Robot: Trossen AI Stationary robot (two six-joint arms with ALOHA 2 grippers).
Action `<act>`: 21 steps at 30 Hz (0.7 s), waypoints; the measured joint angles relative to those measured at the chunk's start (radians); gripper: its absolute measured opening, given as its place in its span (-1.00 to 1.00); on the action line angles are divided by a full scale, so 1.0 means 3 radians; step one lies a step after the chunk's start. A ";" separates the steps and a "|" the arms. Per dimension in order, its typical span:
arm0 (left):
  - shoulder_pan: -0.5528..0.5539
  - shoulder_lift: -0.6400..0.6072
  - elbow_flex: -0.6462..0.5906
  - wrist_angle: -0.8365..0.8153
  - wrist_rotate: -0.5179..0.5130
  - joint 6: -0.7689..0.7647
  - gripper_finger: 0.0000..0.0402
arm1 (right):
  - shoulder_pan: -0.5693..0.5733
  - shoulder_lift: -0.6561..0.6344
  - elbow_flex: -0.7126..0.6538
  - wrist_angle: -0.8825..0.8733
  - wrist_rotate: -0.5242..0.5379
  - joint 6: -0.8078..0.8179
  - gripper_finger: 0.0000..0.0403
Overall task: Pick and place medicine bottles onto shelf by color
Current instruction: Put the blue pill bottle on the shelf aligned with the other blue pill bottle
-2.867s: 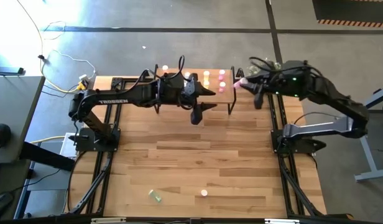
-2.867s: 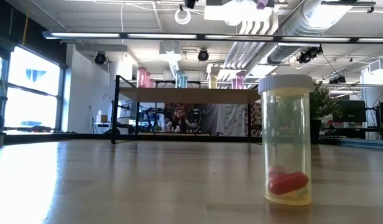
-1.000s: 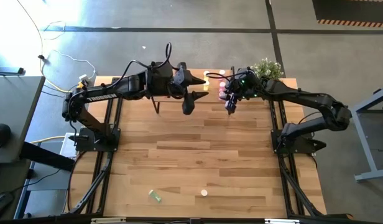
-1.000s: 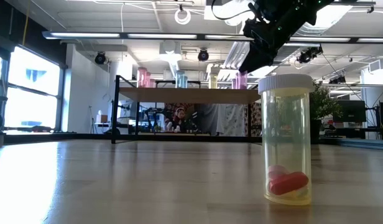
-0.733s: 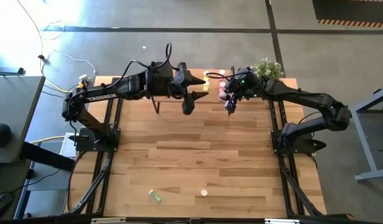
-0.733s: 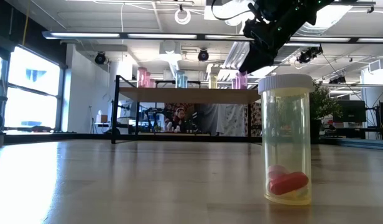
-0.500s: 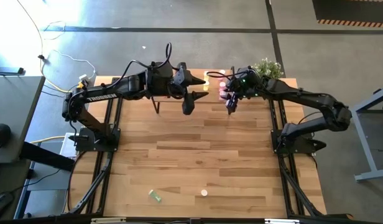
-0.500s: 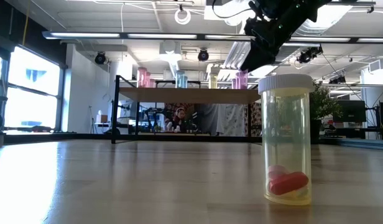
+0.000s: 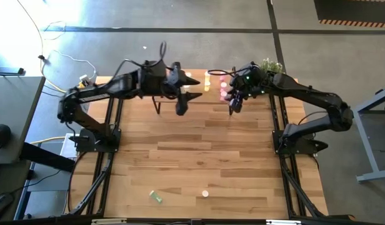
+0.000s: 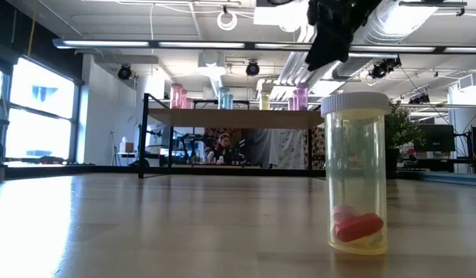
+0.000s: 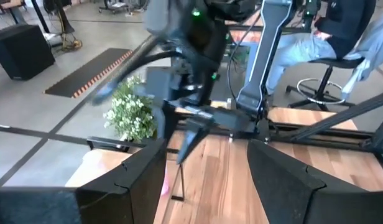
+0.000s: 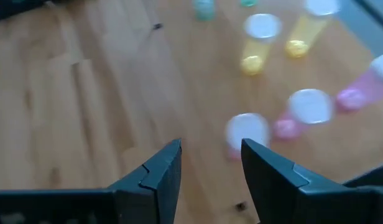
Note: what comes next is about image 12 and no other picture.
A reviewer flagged yellow medicine bottle white cap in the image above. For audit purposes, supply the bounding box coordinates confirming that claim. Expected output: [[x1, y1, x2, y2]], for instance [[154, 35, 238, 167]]
[[284, 0, 341, 59], [240, 12, 283, 77]]

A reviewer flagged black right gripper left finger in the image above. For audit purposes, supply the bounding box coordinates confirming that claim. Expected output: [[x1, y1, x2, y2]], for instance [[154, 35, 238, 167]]
[[108, 138, 183, 224]]

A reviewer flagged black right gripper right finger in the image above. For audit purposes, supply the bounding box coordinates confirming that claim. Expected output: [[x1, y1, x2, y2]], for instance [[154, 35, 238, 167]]
[[240, 138, 360, 224]]

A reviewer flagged pink medicine bottle white cap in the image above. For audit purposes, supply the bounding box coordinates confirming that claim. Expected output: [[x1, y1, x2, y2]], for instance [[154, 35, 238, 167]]
[[273, 88, 335, 141], [224, 112, 271, 162], [336, 53, 383, 113]]

